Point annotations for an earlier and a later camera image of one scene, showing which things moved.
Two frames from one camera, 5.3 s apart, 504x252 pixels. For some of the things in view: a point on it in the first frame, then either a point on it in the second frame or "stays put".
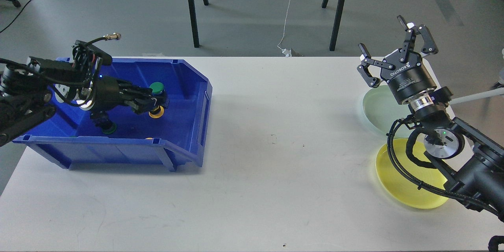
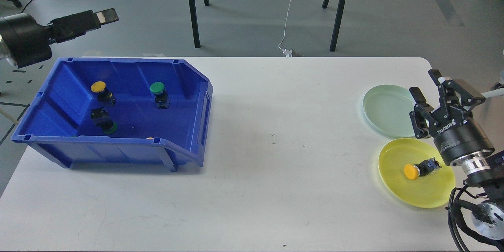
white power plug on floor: x=287 y=52 stays put
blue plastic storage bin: x=69 y=135 stays put
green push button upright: x=158 y=88 stays put
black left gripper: x=110 y=93 -> x=25 y=40
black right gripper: x=409 y=78 -> x=460 y=136
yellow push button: x=158 y=115 -> x=413 y=172
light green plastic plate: x=382 y=108 stays put
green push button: x=108 y=127 stays put
